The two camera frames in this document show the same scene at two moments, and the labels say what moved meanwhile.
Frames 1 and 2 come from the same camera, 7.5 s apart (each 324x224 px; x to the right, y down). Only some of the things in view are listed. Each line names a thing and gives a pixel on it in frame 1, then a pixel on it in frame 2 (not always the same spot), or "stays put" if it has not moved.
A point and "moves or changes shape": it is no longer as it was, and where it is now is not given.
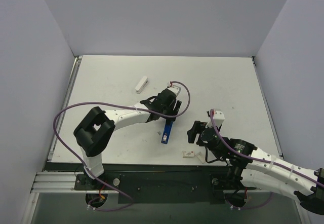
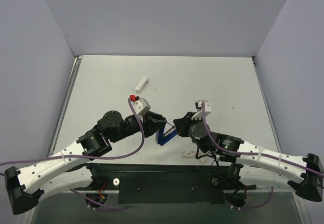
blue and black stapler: [166, 132] moves or changes shape
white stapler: [142, 84] stays put
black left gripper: [174, 110] → [151, 123]
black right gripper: [196, 133] → [186, 124]
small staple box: [188, 154] stays put
